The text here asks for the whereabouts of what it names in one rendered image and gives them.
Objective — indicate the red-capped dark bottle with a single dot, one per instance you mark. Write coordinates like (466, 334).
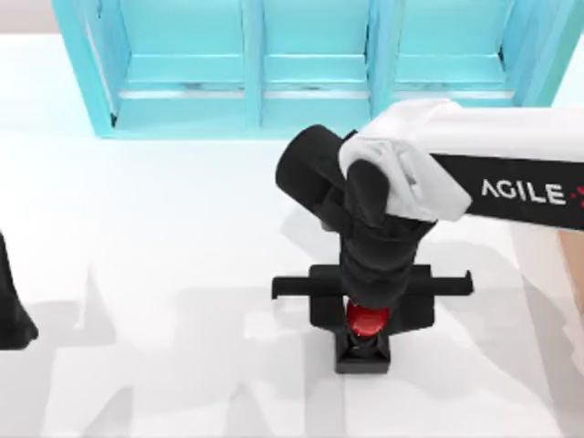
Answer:
(367, 319)

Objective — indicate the salmon-coloured box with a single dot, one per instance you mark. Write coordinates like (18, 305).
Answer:
(572, 255)

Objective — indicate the light blue rack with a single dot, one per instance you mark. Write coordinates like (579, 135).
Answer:
(191, 68)

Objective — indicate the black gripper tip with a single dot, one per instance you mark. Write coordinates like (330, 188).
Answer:
(13, 315)

